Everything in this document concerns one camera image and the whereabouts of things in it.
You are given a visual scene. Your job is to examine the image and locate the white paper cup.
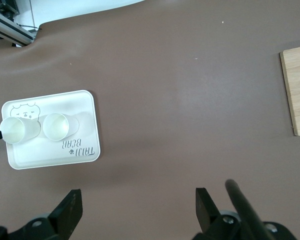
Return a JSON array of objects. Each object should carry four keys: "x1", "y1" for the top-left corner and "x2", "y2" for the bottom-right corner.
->
[
  {"x1": 42, "y1": 112, "x2": 80, "y2": 141},
  {"x1": 0, "y1": 116, "x2": 42, "y2": 145}
]

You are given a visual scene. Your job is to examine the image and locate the black cables under table edge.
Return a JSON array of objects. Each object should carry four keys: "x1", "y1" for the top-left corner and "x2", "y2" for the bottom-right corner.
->
[{"x1": 13, "y1": 22, "x2": 42, "y2": 32}]

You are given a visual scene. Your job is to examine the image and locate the black finned device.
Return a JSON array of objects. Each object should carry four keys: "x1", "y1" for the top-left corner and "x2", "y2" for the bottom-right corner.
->
[{"x1": 0, "y1": 0, "x2": 21, "y2": 16}]

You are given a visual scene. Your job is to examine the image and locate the aluminium camera post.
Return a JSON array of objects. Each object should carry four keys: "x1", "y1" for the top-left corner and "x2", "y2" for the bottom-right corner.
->
[{"x1": 0, "y1": 8, "x2": 38, "y2": 48}]

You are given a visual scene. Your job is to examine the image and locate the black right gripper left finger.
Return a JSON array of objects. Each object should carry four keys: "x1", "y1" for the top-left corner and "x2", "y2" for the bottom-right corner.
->
[{"x1": 48, "y1": 189, "x2": 83, "y2": 236}]

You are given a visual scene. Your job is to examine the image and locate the cream tray with bear print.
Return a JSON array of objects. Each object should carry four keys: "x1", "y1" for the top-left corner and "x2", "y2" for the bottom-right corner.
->
[{"x1": 1, "y1": 89, "x2": 101, "y2": 171}]

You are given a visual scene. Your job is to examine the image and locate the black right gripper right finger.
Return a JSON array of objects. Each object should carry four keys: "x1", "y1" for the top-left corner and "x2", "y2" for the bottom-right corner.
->
[{"x1": 195, "y1": 187, "x2": 220, "y2": 235}]

